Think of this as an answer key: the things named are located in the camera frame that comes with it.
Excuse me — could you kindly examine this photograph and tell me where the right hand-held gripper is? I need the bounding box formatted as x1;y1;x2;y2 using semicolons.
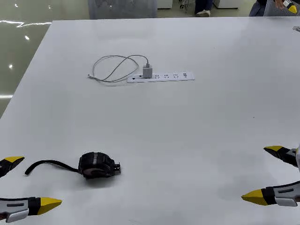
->
240;145;300;207

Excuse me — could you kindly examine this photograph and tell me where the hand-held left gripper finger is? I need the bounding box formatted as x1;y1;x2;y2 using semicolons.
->
0;156;25;178
0;197;63;223

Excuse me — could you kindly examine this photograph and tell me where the black tape measure with strap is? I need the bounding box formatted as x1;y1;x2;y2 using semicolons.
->
24;151;121;179

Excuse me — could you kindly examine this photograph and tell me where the white power strip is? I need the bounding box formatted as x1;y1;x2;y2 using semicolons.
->
127;71;195;83

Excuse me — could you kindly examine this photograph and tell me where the white charger plug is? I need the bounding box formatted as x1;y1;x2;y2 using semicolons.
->
142;61;154;80

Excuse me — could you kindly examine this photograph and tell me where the grey cabinet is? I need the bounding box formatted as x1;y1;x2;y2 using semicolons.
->
88;0;158;20

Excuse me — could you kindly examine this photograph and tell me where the white charging cable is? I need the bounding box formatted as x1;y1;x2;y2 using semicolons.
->
87;55;150;83

